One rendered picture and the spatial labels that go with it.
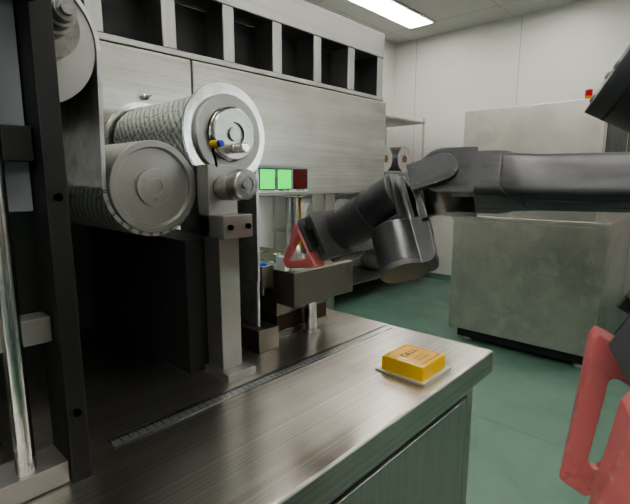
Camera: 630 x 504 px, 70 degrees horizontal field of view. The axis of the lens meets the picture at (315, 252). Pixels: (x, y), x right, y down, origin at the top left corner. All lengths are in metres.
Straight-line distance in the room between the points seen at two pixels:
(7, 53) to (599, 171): 0.56
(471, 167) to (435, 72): 5.19
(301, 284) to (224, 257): 0.18
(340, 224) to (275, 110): 0.68
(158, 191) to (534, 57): 4.88
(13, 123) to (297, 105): 0.90
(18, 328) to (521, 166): 0.51
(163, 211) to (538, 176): 0.46
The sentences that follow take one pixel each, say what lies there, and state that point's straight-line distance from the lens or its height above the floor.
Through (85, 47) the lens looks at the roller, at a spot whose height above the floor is 1.34.
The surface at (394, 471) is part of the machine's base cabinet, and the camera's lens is 0.69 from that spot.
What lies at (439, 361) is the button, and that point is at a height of 0.92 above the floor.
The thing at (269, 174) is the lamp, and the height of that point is 1.20.
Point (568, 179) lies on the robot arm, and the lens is 0.54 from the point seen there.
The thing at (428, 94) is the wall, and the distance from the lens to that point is 5.71.
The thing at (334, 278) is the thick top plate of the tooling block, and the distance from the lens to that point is 0.83.
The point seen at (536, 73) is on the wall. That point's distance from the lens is 5.26.
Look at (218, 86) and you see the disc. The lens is 0.70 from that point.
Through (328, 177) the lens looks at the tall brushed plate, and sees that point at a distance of 1.35.
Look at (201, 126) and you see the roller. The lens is 0.67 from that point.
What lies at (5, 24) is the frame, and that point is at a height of 1.31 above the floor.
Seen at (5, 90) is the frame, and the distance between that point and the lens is 0.48.
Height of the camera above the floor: 1.19
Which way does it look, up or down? 9 degrees down
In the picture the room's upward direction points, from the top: straight up
